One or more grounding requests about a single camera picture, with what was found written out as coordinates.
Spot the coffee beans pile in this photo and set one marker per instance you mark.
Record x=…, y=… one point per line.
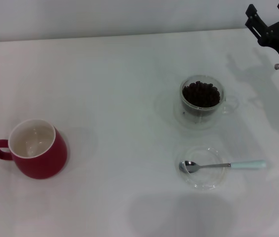
x=201, y=95

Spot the red ceramic mug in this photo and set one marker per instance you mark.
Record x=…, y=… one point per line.
x=43, y=163

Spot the clear glass saucer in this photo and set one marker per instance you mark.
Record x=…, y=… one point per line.
x=203, y=180
x=196, y=123

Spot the double wall glass cup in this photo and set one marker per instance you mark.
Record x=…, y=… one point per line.
x=186, y=108

